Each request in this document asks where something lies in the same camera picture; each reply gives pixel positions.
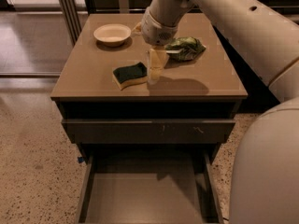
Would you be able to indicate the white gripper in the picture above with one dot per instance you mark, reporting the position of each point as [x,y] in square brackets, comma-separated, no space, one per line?
[154,32]

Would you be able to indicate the green and yellow sponge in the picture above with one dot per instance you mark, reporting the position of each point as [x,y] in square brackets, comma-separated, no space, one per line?
[130,75]

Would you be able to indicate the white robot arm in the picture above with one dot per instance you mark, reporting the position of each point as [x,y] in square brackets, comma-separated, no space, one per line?
[265,178]

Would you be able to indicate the brown drawer cabinet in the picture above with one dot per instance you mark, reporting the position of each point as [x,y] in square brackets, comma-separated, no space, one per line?
[205,88]

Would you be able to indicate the closed top drawer front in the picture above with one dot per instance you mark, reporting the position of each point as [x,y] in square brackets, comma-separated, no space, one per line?
[148,131]

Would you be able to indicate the open middle drawer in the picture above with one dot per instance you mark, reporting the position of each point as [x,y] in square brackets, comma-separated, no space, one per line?
[149,187]

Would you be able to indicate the white shallow bowl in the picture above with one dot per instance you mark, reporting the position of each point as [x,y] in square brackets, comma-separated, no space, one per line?
[112,35]

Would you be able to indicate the crumpled green chip bag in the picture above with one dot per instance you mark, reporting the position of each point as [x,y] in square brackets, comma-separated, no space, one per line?
[183,49]

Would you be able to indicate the blue tape piece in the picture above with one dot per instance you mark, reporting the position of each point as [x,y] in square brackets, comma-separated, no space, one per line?
[80,159]

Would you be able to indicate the metal frame post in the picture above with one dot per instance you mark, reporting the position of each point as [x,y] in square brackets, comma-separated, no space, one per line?
[71,18]

